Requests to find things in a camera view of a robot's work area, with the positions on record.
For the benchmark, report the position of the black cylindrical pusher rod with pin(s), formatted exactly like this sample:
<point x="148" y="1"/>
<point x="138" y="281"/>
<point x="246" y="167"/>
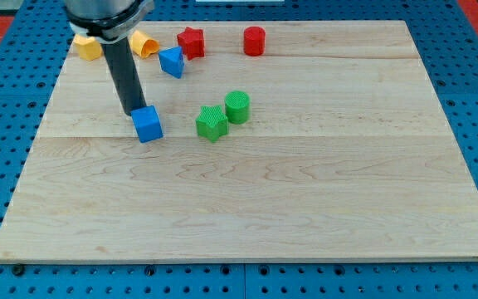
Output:
<point x="124" y="74"/>

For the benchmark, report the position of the green cylinder block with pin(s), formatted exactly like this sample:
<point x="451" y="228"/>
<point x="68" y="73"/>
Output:
<point x="237" y="107"/>

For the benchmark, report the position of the red star block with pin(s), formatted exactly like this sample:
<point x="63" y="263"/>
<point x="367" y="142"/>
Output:
<point x="192" y="42"/>

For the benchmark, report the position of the green star block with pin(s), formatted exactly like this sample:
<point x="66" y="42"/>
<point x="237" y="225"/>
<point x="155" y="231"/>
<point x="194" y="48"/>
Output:
<point x="211" y="123"/>

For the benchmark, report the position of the yellow heart block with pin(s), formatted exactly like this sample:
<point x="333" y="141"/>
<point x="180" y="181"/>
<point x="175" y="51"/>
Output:
<point x="142" y="44"/>

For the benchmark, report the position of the yellow pentagon block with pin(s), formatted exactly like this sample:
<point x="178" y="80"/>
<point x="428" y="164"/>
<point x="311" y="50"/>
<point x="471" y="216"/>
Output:
<point x="87" y="47"/>

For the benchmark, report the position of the blue triangle block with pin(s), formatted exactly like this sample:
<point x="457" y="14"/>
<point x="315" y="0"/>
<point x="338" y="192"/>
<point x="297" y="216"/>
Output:
<point x="171" y="61"/>

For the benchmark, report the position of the blue cube block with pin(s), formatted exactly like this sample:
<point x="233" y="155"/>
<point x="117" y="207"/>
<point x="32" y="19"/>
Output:
<point x="147" y="124"/>

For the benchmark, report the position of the red cylinder block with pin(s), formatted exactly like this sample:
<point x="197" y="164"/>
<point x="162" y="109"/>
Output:
<point x="254" y="39"/>

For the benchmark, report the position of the wooden board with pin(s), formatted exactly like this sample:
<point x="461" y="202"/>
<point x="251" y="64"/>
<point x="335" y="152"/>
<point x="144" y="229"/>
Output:
<point x="347" y="157"/>

